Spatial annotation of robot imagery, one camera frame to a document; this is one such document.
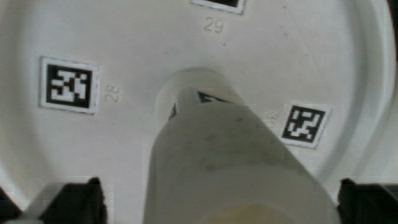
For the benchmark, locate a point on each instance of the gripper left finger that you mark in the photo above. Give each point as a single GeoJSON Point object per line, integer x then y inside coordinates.
{"type": "Point", "coordinates": [71, 204]}

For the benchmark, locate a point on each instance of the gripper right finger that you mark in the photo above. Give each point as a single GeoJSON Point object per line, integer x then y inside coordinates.
{"type": "Point", "coordinates": [369, 203]}

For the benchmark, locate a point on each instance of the white table leg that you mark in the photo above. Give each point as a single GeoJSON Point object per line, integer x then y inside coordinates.
{"type": "Point", "coordinates": [227, 177]}

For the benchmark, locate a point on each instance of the white round table top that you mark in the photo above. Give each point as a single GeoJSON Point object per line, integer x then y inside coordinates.
{"type": "Point", "coordinates": [101, 57]}

